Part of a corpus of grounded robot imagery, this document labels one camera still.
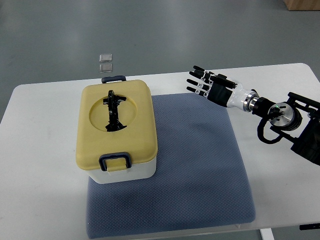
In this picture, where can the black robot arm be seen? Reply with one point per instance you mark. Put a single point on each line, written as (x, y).
(277, 119)

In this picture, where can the white table leg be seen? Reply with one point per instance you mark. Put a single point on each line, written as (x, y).
(266, 234)

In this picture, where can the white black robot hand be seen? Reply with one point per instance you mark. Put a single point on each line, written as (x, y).
(220, 90)

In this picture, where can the white storage box base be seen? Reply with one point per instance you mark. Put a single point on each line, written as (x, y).
(136, 172)

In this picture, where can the yellow storage box lid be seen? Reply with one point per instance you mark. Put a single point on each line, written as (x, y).
(116, 126)

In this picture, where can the blue grey cushion mat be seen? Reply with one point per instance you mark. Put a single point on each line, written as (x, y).
(200, 179)

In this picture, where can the wooden box corner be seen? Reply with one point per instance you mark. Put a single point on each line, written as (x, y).
(302, 5)

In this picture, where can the black table control panel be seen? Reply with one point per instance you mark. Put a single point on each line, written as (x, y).
(305, 227)

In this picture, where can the upper floor socket plate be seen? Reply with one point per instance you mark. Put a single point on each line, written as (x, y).
(105, 57)

